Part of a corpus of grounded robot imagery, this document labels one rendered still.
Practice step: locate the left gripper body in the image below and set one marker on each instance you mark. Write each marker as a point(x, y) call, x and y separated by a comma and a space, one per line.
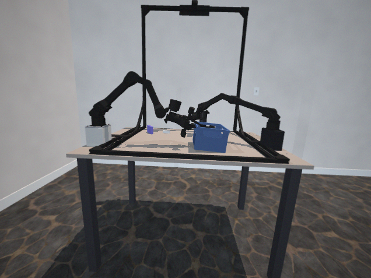
point(202, 119)

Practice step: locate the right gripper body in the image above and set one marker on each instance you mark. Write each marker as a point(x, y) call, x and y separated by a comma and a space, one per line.
point(183, 131)

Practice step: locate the blue plastic crate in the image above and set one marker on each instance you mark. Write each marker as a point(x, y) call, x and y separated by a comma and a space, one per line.
point(210, 139)

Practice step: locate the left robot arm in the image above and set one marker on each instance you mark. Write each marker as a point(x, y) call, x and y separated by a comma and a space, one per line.
point(273, 121)

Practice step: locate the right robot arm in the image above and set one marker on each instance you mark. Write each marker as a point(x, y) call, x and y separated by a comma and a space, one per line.
point(130, 79)

